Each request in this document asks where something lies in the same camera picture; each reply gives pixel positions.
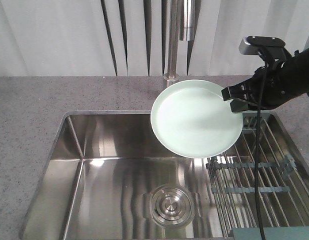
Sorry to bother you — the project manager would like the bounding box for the white pleated curtain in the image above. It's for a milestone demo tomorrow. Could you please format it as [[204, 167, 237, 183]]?
[[0, 0, 309, 77]]

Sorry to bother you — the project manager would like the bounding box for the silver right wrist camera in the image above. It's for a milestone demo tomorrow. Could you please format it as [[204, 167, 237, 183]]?
[[238, 35, 286, 55]]

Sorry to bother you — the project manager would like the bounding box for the grey roll-up drying rack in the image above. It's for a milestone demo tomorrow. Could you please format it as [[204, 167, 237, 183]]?
[[206, 112, 309, 238]]

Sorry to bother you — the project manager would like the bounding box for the stainless steel sink basin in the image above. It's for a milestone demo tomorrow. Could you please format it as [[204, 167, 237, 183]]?
[[19, 112, 309, 240]]

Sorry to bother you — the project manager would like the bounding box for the black camera cable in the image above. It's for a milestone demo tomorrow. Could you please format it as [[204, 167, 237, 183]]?
[[253, 66, 268, 240]]

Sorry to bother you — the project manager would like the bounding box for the steel sink drain strainer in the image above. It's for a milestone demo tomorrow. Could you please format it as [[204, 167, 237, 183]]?
[[143, 184, 196, 229]]

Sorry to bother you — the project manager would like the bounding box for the stainless steel faucet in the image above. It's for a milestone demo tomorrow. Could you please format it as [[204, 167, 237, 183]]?
[[163, 0, 196, 88]]

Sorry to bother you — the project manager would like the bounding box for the light green round plate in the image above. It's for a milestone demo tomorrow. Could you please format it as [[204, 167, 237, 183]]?
[[150, 79, 243, 159]]

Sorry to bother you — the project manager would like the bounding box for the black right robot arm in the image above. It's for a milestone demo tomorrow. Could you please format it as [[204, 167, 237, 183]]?
[[221, 47, 309, 113]]

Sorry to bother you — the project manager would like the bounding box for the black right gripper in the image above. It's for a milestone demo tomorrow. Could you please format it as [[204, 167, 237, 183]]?
[[221, 48, 293, 113]]

